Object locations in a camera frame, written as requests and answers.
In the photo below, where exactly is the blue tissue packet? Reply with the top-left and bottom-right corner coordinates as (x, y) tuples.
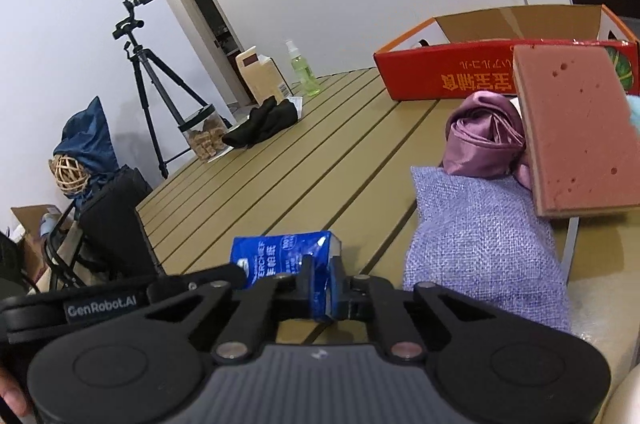
(230, 230), (346, 323)

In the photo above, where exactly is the brown cardboard box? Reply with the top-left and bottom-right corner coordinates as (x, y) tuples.
(10, 204), (68, 276)

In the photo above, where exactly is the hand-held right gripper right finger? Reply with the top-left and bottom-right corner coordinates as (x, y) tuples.
(331, 256), (496, 363)

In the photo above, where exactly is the green spray bottle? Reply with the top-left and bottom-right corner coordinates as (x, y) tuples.
(285, 39), (322, 98)

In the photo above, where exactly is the black suitcase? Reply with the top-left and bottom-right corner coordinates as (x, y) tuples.
(77, 166), (167, 289)

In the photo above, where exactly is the black cloth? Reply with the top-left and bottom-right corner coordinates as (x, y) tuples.
(221, 96), (300, 150)

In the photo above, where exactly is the clear jar with black lid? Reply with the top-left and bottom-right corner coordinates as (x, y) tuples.
(178, 104), (234, 163)

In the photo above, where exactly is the person's left hand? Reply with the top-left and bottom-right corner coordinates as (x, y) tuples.
(0, 365), (27, 423)

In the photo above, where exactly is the purple burlap pouch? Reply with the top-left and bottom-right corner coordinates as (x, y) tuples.
(404, 165), (574, 334)

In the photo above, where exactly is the dark blue bag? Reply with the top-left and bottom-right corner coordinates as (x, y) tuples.
(52, 96), (122, 206)

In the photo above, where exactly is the pink satin cloth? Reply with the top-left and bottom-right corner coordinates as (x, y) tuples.
(442, 91), (534, 191)

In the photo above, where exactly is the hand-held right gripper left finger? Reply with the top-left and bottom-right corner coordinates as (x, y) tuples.
(145, 256), (332, 364)

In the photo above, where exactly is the red cardboard box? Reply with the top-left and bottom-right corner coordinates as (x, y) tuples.
(374, 4), (640, 103)

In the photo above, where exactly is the wicker ball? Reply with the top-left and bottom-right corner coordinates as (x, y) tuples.
(48, 154), (94, 195)

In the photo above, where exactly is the black camera tripod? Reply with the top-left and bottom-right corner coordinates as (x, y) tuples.
(111, 0), (236, 181)

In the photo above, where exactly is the black folding stool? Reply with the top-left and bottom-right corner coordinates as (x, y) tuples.
(42, 204), (103, 291)

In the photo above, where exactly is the pink sponge block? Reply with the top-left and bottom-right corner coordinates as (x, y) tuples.
(512, 44), (640, 220)

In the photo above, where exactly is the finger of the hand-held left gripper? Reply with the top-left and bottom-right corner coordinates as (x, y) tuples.
(147, 264), (249, 294)

